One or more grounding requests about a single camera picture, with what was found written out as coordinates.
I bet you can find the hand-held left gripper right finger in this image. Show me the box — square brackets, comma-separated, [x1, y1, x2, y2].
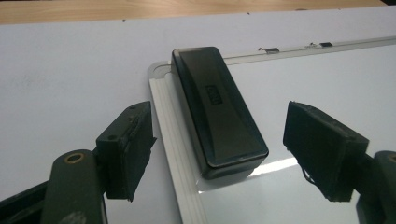
[282, 100, 371, 203]

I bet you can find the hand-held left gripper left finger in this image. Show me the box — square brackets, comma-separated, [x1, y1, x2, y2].
[94, 100, 157, 203]

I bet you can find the black whiteboard eraser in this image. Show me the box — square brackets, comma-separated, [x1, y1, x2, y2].
[170, 46, 270, 181]

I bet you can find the silver framed whiteboard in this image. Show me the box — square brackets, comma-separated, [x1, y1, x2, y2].
[147, 35, 396, 224]

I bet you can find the small metal hanger clip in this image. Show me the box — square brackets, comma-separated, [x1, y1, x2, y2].
[305, 41, 334, 49]

